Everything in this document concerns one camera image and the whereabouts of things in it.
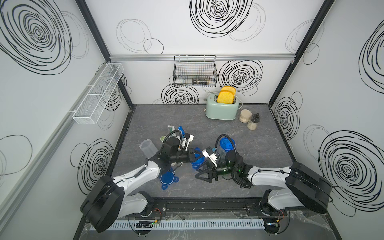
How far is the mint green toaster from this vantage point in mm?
1033

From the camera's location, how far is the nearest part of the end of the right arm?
65 cm

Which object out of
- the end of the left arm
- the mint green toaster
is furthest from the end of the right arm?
the mint green toaster

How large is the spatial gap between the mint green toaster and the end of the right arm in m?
0.46

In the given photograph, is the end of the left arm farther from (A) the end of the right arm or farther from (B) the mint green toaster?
(B) the mint green toaster
